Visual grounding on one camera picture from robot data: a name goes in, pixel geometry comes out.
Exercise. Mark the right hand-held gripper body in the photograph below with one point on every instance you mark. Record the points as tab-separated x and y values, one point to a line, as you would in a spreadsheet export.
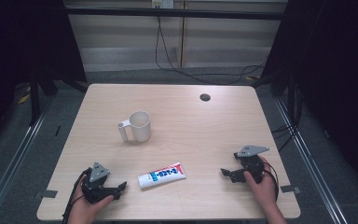
251	161

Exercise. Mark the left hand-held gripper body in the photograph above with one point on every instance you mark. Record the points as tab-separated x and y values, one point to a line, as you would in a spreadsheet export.
97	183

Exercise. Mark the person's right hand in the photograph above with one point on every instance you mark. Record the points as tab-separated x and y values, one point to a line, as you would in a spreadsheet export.
261	189

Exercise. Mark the person's left hand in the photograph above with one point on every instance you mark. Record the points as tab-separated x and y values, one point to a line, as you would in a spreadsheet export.
85	207

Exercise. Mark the white toothpaste tube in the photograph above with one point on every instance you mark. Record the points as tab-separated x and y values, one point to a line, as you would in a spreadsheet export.
161	175

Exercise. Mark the grey tape piece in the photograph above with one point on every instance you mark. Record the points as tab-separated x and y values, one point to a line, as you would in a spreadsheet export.
46	194
289	188

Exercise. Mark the small black floor piece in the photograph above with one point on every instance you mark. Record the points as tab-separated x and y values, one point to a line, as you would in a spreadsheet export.
57	130

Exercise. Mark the round grey table grommet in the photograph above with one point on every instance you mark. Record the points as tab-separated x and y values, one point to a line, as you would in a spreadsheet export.
205	97

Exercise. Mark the black metal stand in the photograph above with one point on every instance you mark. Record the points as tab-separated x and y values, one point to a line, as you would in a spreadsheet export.
34	99

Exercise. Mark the yellow floor tape strip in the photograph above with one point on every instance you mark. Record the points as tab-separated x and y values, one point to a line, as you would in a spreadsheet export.
23	99

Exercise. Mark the black curtain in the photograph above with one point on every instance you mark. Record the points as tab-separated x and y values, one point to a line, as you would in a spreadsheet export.
332	77
18	49

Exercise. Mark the metal floor rail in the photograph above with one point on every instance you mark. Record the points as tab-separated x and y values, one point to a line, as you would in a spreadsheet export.
313	168
9	174

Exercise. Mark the black horizontal frame bar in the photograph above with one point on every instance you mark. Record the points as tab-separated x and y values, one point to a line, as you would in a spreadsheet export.
174	13

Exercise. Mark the white wall power outlet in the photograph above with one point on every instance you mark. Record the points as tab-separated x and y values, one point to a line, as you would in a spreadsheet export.
163	3

